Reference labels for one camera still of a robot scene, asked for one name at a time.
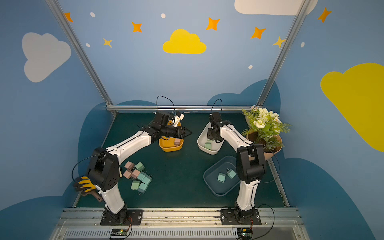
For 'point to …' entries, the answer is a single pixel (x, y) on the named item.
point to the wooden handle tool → (94, 192)
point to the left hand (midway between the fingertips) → (189, 130)
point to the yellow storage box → (171, 144)
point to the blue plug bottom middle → (142, 188)
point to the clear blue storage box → (227, 165)
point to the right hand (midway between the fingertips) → (215, 134)
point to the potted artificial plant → (265, 128)
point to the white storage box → (216, 147)
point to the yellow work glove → (84, 184)
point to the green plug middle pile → (139, 166)
